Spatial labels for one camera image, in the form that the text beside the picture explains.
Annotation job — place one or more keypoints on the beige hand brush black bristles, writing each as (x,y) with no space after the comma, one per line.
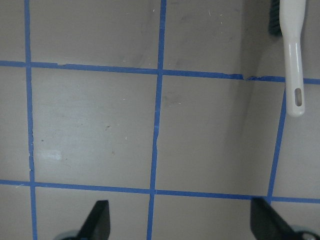
(286,19)

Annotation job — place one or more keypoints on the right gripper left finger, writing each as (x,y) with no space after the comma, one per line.
(97,225)

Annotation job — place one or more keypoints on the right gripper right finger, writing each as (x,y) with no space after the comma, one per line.
(267,224)

